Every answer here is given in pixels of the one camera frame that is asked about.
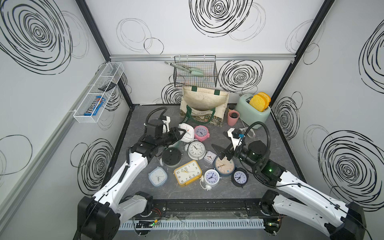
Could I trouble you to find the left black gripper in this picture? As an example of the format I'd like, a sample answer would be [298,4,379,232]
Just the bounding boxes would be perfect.
[155,126,186,149]

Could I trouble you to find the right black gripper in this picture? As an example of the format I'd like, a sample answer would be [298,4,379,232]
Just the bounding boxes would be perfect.
[213,142,259,171]

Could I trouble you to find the black round alarm clock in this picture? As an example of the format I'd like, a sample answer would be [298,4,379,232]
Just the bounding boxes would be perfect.
[231,168,249,188]

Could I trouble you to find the cream canvas tote bag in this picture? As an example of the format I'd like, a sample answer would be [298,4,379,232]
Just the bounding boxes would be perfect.
[180,86,230,127]

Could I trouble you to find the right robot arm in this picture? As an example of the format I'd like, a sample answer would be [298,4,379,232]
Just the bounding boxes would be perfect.
[212,128,368,240]

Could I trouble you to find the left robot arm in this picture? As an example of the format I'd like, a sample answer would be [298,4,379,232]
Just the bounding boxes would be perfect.
[74,117,187,240]

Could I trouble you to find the blue beige round clock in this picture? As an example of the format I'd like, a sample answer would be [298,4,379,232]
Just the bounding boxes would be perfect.
[214,157,236,177]

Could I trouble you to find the small white square clock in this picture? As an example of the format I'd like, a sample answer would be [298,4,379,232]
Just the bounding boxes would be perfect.
[204,151,217,165]

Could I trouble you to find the pink round alarm clock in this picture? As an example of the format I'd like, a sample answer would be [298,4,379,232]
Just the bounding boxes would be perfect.
[194,125,210,142]

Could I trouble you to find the clock lying face down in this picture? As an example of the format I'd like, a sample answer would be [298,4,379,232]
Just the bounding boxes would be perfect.
[160,147,182,168]

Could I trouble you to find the white twin bell clock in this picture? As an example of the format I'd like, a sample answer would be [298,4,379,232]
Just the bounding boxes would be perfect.
[187,141,206,161]

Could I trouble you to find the lavender white bell clock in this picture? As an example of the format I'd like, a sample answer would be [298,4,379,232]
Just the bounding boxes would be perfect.
[200,169,221,191]

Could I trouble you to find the yellow rectangular alarm clock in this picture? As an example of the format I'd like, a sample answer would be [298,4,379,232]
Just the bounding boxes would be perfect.
[174,160,203,187]

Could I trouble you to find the pale blue square clock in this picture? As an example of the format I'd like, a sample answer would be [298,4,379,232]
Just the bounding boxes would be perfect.
[149,167,168,187]

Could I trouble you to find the pink cup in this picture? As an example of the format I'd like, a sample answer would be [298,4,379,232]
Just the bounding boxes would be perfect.
[227,110,240,127]

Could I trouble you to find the mint green toaster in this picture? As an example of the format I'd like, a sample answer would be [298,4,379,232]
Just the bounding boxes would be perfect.
[235,93,271,125]

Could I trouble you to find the yellow toast slice front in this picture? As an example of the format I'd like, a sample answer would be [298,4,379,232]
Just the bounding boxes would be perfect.
[249,95,269,112]

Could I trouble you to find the yellow toast slice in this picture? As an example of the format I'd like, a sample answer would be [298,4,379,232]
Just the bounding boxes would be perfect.
[258,92,271,104]
[249,95,269,112]

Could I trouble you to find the green kitchen tongs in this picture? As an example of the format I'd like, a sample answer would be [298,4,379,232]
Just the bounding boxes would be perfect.
[164,62,205,77]

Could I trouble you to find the yellow toast slice back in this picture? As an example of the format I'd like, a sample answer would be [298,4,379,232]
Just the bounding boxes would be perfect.
[258,92,271,104]

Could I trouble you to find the black remote control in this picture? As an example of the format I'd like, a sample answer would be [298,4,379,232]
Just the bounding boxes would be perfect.
[98,83,117,92]

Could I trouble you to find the blue candy packet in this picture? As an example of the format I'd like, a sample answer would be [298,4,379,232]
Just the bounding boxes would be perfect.
[84,96,105,116]

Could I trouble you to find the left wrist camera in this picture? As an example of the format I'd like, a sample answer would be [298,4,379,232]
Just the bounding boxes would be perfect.
[161,116,171,133]

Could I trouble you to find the white toaster power cable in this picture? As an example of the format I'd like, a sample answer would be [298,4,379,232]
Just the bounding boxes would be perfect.
[238,118,262,142]

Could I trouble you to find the black wire basket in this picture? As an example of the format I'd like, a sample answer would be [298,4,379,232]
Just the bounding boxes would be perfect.
[172,55,218,88]

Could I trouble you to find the white wire wall shelf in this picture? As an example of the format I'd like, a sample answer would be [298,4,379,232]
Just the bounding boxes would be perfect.
[73,62,124,124]

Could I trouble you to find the white cable duct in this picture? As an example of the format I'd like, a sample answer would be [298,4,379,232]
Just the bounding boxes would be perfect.
[119,219,266,231]

